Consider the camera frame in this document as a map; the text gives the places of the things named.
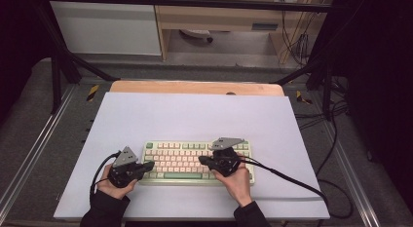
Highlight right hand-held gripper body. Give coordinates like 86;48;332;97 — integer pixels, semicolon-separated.
209;137;246;178

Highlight person's right hand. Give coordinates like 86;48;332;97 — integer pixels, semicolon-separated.
212;152;254;208

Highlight hanging cable bundle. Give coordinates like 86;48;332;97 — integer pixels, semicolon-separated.
281;9;313;67

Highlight green and pink keyboard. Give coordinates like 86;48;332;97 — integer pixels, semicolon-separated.
138;139;256;187

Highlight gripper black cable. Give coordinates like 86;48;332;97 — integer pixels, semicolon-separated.
240;155;355;220
89;150;122;204

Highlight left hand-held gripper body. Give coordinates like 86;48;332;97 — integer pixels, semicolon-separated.
107;146;144;189

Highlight aluminium floor rail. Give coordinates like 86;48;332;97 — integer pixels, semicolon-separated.
319;123;381;227
0;85;77;215

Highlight white cabinet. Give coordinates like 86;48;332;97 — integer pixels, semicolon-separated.
48;1;163;57

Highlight white table cover sheet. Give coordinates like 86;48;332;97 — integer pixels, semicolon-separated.
53;92;330;220

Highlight light wooden desk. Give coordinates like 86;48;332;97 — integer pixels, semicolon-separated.
152;0;335;64

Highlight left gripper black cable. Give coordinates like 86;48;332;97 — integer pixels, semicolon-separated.
89;150;122;204

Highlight person's left hand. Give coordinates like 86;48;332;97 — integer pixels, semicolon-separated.
96;163;139;201

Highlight black metal frame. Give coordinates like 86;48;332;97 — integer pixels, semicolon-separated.
32;0;345;121

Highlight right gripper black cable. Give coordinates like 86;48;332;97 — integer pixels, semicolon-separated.
240;155;355;220

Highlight yellow and black tape strip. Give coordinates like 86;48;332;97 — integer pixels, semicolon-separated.
86;84;100;102
295;90;313;105

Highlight dark curtain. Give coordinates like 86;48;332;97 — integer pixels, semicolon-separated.
0;0;50;124
334;0;413;215

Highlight office chair base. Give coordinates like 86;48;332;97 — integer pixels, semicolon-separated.
179;28;214;44

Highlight black floor cables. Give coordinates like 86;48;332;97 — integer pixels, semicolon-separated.
293;75;350;176

